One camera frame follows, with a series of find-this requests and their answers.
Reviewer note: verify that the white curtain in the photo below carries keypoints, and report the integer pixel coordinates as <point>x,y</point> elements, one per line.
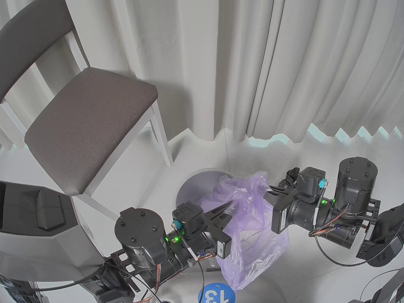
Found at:
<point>331,58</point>
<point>176,58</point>

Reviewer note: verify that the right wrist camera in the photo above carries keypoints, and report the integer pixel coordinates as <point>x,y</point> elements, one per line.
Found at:
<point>311,181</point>

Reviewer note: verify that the grey padded white chair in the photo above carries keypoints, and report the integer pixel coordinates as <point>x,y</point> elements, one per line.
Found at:
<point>94,121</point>

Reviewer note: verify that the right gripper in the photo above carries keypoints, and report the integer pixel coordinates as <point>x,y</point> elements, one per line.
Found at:
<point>282,216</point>

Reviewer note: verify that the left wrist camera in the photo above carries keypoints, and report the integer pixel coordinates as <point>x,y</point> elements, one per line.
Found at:
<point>189,216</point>

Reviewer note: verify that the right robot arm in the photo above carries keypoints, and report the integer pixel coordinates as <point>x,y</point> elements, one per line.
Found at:
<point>356,181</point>

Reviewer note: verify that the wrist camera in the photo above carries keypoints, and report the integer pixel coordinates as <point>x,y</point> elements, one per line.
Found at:
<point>311,181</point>
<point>189,216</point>

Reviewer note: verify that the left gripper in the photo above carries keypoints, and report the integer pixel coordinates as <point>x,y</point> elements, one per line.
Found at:
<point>222,248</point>

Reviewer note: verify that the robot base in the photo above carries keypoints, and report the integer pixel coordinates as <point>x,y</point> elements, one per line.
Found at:
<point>268,292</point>

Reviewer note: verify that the black plastic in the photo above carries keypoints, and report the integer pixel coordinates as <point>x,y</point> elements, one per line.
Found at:
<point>292,174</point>

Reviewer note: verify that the purple plastic bag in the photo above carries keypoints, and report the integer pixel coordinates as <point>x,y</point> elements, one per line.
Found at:
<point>252,251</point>

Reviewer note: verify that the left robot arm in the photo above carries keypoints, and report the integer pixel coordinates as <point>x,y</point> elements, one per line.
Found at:
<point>47,232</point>

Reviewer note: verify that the white trash bin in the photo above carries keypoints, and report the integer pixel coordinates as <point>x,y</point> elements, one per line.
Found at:
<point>195,185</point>

